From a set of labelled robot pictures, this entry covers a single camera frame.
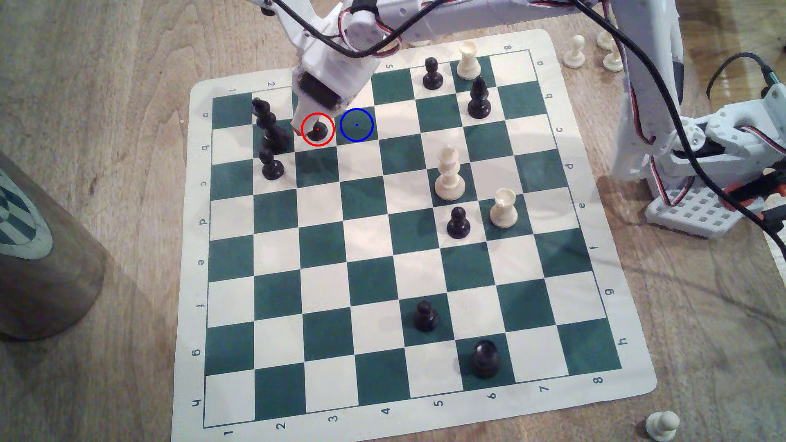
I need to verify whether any black king chess piece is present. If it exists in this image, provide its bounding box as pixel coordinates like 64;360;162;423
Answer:
251;97;291;155

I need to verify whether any white gridded robot base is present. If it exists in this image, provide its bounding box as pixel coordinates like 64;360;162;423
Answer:
645;178;763;240

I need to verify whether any red white black servo wire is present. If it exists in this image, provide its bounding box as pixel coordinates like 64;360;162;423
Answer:
639;110;699;207
343;21;405;59

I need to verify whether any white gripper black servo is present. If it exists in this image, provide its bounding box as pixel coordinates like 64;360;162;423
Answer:
293;34;383;136

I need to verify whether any white queen chess piece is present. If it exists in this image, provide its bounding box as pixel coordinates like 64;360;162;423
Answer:
434;146;466;201

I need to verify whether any black rook chess piece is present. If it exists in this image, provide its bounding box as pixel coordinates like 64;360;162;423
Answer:
470;339;501;379

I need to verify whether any black bishop chess piece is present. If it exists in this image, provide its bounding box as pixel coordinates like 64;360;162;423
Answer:
467;77;492;120

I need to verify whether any brown tube with chessboard label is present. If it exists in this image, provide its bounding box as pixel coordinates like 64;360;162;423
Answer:
0;150;108;342

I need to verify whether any orange black clamp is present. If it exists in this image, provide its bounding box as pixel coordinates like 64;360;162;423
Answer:
758;205;786;235
720;171;786;212

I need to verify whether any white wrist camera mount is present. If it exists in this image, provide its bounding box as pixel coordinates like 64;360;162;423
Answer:
248;0;321;62

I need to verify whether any black power cable with plug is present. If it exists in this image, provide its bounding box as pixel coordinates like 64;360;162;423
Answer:
706;52;777;100

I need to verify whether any thick black camera cable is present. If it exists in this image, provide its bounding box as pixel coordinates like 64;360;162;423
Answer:
270;0;786;260

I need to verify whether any green white chessboard mat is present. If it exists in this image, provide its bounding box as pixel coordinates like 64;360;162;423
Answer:
171;29;658;442

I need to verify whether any white rook chess piece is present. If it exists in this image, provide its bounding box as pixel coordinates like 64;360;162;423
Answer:
456;41;482;81
489;188;519;229

